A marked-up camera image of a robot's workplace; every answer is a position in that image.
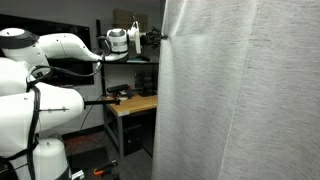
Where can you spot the large black wall screen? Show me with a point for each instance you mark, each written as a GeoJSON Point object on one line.
{"type": "Point", "coordinates": [66, 26]}

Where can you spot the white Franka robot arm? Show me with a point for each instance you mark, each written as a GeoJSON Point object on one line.
{"type": "Point", "coordinates": [20, 113]}

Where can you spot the brown cardboard panel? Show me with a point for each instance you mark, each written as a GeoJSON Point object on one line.
{"type": "Point", "coordinates": [121, 20]}

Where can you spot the black stereo camera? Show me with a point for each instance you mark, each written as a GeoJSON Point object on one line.
{"type": "Point", "coordinates": [117, 88]}

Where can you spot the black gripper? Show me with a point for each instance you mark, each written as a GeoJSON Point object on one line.
{"type": "Point", "coordinates": [148, 38]}

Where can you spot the black metal shelf frame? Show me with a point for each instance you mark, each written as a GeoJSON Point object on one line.
{"type": "Point", "coordinates": [133, 62]}

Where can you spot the grey woven fabric curtain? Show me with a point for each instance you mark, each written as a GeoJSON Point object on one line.
{"type": "Point", "coordinates": [233, 100]}

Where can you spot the black computer tower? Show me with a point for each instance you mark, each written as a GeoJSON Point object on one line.
{"type": "Point", "coordinates": [132, 140]}

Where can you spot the wooden top workbench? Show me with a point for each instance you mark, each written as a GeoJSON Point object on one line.
{"type": "Point", "coordinates": [133, 105]}

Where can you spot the dark crate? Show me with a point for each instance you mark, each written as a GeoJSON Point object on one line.
{"type": "Point", "coordinates": [145, 83]}

